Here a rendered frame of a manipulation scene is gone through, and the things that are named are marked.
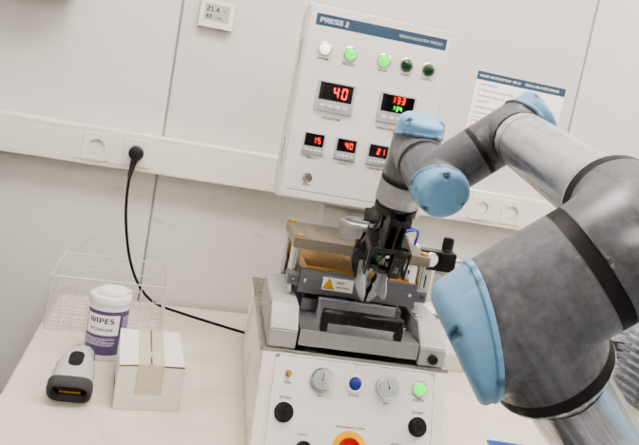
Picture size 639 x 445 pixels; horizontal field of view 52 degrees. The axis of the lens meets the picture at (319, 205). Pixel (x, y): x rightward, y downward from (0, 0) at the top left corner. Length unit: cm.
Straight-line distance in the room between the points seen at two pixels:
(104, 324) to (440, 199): 82
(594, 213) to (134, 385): 93
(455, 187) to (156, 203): 110
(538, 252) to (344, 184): 93
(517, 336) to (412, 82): 98
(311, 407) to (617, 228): 74
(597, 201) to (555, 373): 15
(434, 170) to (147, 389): 68
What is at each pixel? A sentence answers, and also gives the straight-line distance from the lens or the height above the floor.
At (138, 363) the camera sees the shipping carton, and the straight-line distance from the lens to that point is 127.
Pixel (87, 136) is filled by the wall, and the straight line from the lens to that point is 179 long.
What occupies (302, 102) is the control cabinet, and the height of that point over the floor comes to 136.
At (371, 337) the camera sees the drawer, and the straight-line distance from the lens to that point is 121.
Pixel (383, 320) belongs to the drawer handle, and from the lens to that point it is 119.
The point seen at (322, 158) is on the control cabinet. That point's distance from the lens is 144.
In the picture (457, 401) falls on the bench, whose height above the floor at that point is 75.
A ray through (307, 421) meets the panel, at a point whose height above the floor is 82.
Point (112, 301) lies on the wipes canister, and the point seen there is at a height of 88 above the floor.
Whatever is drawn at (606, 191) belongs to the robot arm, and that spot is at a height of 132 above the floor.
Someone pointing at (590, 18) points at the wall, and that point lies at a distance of 222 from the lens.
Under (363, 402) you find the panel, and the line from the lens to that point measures 121.
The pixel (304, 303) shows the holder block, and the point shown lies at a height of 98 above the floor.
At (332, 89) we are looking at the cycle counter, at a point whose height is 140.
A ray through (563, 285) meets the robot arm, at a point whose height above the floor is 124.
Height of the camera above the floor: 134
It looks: 8 degrees down
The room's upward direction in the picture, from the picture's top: 11 degrees clockwise
